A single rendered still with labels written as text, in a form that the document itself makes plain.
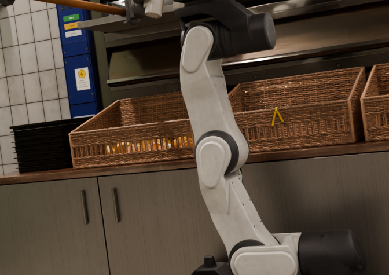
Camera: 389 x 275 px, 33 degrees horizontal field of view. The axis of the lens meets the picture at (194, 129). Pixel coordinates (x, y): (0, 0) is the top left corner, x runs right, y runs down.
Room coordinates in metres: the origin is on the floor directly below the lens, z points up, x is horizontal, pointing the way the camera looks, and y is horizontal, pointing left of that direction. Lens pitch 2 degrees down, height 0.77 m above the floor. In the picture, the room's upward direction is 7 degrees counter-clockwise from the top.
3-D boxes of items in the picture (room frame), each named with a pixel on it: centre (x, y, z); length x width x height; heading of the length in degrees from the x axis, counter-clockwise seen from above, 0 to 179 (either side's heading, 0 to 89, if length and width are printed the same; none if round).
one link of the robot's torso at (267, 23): (2.06, -0.14, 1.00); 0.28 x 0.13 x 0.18; 68
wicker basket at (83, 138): (2.83, 0.18, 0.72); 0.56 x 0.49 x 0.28; 69
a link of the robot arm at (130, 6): (2.66, 0.16, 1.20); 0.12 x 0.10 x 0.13; 33
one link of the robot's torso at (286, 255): (2.04, -0.18, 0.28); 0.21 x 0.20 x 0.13; 68
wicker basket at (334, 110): (2.60, -0.38, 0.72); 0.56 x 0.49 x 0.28; 67
